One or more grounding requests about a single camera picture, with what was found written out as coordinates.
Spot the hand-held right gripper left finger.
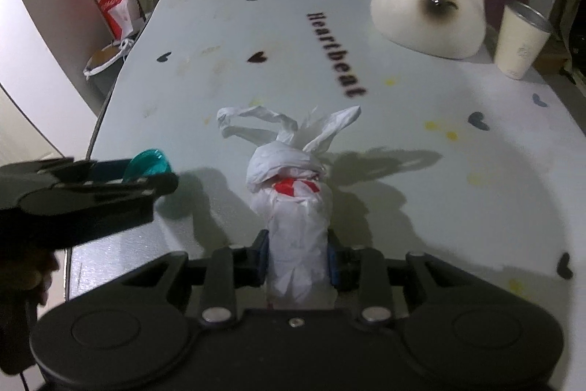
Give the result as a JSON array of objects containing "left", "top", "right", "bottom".
[{"left": 121, "top": 230, "right": 271, "bottom": 324}]

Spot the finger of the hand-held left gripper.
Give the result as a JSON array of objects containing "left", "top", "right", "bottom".
[
  {"left": 50, "top": 172, "right": 180, "bottom": 200},
  {"left": 48, "top": 159, "right": 136, "bottom": 182}
]

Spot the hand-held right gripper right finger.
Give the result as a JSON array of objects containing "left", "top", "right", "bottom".
[{"left": 327, "top": 235, "right": 473, "bottom": 324}]

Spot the teal plastic lid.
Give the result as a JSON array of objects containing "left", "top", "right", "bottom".
[{"left": 123, "top": 148, "right": 174, "bottom": 182}]

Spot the grey trash bin white liner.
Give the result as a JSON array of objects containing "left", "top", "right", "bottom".
[{"left": 83, "top": 39, "right": 138, "bottom": 108}]

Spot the person's left hand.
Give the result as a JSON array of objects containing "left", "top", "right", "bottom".
[{"left": 0, "top": 249, "right": 61, "bottom": 316}]

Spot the white heart-print tablecloth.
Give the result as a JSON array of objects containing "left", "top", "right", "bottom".
[{"left": 64, "top": 0, "right": 586, "bottom": 328}]

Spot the cat-shaped ceramic bowl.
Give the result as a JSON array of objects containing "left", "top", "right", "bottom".
[{"left": 370, "top": 0, "right": 487, "bottom": 60}]

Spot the cream cup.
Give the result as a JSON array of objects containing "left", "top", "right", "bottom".
[{"left": 493, "top": 1, "right": 554, "bottom": 80}]

